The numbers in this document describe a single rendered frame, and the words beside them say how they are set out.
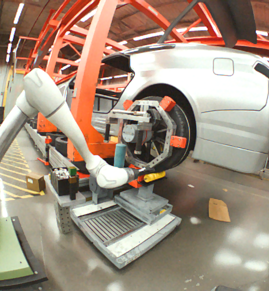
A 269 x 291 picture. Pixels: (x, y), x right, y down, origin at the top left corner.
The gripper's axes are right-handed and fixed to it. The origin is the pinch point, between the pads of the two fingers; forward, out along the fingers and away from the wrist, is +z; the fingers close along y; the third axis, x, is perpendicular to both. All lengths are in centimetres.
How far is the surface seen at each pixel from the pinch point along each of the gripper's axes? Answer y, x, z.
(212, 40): 159, 204, 227
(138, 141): 11.4, 16.2, -12.9
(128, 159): -23.3, 20.6, 8.8
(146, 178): -14.5, -1.6, 9.4
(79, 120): -27, 64, -25
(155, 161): 0.8, 5.5, 9.3
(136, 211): -45, -24, 12
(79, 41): -40, 326, 25
